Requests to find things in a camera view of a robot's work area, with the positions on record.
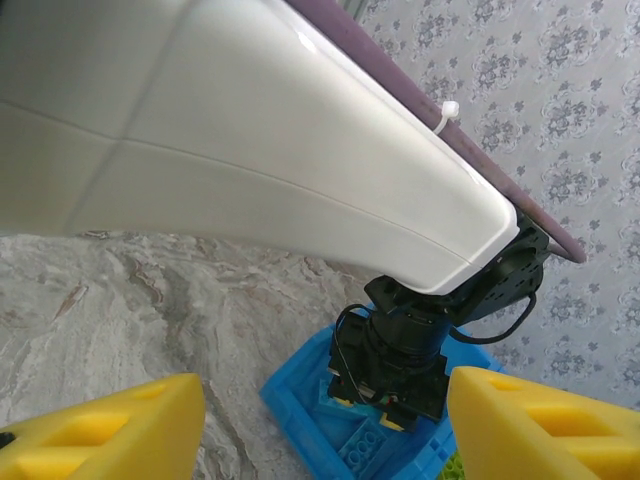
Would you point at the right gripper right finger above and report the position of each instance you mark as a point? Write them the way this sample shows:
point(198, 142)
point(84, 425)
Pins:
point(540, 435)

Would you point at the blue two-by-four lego brick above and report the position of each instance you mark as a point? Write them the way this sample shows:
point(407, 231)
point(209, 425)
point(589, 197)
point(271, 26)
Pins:
point(367, 447)

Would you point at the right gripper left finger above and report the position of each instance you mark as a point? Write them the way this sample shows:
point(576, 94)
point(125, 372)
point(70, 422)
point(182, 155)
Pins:
point(100, 435)

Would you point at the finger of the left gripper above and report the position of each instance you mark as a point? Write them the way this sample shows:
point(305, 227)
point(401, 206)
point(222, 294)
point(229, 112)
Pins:
point(343, 401)
point(392, 424)

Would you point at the blue sloped lego piece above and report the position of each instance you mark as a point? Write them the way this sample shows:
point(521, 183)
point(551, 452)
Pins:
point(350, 411)

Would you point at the blue three-compartment bin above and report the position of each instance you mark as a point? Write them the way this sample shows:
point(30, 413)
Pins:
point(295, 400)

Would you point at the green two-by-four lego brick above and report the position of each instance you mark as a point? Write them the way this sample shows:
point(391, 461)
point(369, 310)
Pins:
point(452, 470)

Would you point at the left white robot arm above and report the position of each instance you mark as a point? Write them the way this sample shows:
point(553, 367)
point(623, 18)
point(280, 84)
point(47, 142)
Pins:
point(200, 125)

